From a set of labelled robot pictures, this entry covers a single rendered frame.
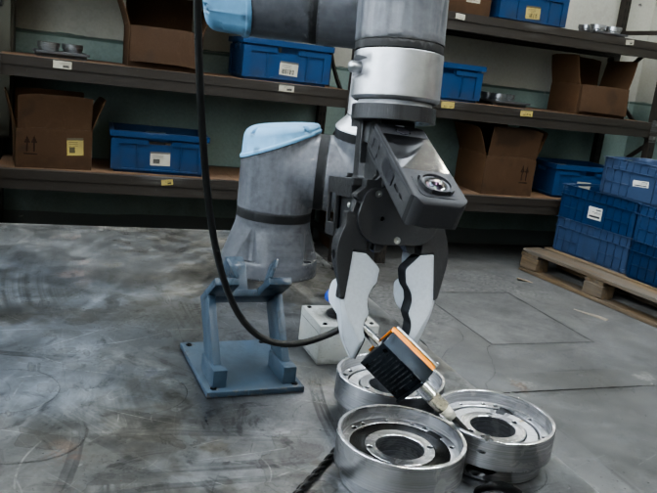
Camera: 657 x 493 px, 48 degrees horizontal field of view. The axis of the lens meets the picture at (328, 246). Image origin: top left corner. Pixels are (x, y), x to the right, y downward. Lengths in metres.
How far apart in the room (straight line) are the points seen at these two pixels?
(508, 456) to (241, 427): 0.23
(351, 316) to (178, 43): 3.49
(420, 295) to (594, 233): 4.15
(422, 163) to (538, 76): 4.97
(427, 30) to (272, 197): 0.54
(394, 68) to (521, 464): 0.34
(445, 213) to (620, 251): 4.13
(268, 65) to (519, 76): 2.00
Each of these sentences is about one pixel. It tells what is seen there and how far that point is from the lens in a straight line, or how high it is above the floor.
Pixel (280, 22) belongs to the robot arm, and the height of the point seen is 1.15.
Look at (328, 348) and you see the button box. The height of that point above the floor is 0.82.
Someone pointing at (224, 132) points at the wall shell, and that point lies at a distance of 4.66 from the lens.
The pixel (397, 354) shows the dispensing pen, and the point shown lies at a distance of 0.62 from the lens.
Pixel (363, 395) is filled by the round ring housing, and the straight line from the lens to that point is 0.69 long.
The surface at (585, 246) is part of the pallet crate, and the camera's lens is 4.82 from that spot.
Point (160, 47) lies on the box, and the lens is 4.02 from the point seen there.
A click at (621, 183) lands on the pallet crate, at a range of 4.61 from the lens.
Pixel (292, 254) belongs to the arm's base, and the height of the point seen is 0.84.
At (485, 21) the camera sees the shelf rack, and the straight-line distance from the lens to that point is 4.58.
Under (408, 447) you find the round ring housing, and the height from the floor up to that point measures 0.82.
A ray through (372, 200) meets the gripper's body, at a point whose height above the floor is 1.02.
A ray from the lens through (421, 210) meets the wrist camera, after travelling 0.53.
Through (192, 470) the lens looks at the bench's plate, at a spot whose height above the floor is 0.80.
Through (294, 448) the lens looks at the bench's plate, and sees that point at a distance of 0.66.
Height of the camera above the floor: 1.12
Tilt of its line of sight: 14 degrees down
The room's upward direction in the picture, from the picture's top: 7 degrees clockwise
